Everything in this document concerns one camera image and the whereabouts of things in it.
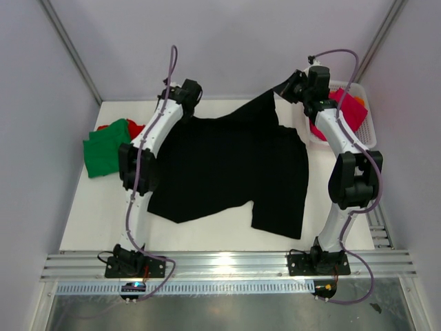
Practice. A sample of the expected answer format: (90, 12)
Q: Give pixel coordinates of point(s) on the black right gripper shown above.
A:
(297, 76)

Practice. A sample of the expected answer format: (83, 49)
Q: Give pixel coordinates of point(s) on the black t shirt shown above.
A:
(209, 165)

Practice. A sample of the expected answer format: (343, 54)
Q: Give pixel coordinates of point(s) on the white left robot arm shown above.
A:
(138, 164)

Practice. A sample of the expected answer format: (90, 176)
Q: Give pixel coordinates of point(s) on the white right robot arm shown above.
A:
(355, 183)

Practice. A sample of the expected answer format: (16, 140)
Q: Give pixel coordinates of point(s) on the pink t shirt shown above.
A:
(353, 112)

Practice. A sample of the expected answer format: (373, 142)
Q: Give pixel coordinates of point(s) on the orange t shirt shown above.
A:
(336, 95)

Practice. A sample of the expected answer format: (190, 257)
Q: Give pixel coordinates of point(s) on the red t shirt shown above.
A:
(134, 127)

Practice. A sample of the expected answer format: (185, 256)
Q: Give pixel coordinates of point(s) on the white plastic basket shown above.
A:
(366, 133)

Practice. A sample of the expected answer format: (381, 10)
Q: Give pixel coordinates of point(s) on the green t shirt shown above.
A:
(101, 150)

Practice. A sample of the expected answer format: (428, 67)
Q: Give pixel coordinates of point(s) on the right rear frame post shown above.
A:
(390, 18)

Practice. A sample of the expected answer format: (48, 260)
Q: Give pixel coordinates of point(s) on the frame post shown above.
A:
(70, 48)
(390, 18)

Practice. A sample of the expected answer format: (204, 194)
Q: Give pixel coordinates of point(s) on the left rear frame post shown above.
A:
(70, 48)

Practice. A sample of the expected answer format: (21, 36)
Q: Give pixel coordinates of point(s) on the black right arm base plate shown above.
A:
(303, 263)

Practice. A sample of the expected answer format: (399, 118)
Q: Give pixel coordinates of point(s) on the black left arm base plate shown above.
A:
(137, 266)

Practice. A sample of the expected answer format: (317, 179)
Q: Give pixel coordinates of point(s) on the aluminium front rail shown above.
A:
(84, 266)

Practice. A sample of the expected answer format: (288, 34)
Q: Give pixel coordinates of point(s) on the grey slotted cable duct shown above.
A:
(278, 286)

